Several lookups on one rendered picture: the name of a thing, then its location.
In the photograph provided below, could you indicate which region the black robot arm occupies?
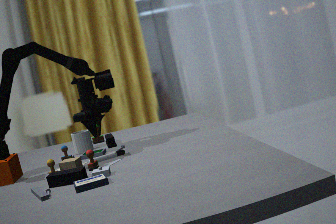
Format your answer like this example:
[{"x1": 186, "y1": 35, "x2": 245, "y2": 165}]
[{"x1": 0, "y1": 42, "x2": 115, "y2": 160}]

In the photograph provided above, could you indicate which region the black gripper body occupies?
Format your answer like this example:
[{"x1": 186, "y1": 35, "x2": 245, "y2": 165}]
[{"x1": 73, "y1": 93, "x2": 109, "y2": 123}]

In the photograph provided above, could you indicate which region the grey mug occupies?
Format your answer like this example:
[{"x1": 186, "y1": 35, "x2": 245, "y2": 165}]
[{"x1": 71, "y1": 130, "x2": 94, "y2": 154}]

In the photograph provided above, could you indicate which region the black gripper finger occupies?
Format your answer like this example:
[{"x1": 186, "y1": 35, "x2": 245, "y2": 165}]
[
  {"x1": 81, "y1": 117, "x2": 98, "y2": 138},
  {"x1": 96, "y1": 114, "x2": 105, "y2": 136}
]

